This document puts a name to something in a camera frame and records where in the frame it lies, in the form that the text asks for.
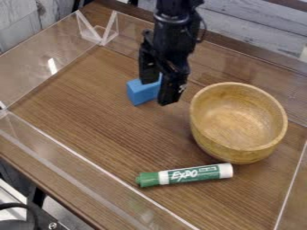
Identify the blue foam block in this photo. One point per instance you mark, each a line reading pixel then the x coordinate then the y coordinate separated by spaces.
pixel 142 93

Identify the clear acrylic tray wall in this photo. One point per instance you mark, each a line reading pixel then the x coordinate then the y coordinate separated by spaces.
pixel 80 141

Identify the green Expo marker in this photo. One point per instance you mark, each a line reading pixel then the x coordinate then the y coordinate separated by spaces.
pixel 199 173

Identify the black metal bracket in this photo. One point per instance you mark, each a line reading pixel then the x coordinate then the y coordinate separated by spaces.
pixel 47 221

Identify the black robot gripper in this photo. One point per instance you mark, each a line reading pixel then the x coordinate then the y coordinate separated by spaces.
pixel 165 50

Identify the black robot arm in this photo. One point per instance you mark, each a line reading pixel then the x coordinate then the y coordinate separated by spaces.
pixel 177 7

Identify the brown wooden bowl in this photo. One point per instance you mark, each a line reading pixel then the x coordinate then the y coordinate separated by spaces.
pixel 238 122

